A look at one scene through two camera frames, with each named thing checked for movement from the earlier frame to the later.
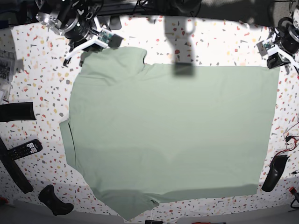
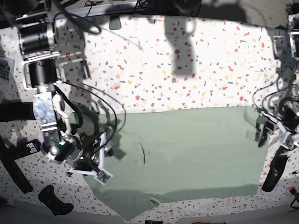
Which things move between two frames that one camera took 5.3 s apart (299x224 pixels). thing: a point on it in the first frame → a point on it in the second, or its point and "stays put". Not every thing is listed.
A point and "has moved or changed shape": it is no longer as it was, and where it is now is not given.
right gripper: [267, 47] → [273, 124]
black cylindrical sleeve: [13, 111] stays put
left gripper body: [86, 32] → [94, 148]
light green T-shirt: [138, 133] has moved or changed shape
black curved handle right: [276, 165] stays put
